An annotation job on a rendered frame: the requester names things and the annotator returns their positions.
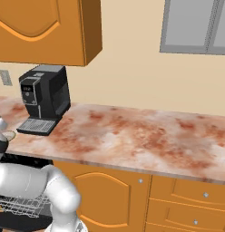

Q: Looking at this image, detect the black dishwasher door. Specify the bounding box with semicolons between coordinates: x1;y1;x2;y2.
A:
0;210;54;232

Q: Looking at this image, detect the white wire dishwasher rack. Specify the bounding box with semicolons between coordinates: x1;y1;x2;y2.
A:
0;193;53;219

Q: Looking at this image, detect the black dishwasher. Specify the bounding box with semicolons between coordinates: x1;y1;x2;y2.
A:
0;151;55;232

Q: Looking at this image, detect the orange wall cupboard body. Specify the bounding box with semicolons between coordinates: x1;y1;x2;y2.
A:
79;0;103;67

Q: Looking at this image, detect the beige bowl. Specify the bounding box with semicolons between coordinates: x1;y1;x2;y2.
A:
2;130;17;142

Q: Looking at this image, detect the grey wall socket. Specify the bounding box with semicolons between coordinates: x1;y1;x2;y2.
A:
0;69;14;87

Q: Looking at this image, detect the grey window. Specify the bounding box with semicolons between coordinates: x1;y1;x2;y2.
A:
159;0;225;56

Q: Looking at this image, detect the orange base cupboard door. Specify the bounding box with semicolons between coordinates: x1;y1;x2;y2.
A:
53;160;153;232

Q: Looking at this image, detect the orange wall cupboard door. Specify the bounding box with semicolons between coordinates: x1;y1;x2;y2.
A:
0;0;87;67

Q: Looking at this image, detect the orange drawer front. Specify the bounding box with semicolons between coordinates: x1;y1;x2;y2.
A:
149;175;225;213
145;198;225;232

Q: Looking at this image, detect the black coffee machine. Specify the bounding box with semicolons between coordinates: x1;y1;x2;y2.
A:
16;63;72;137

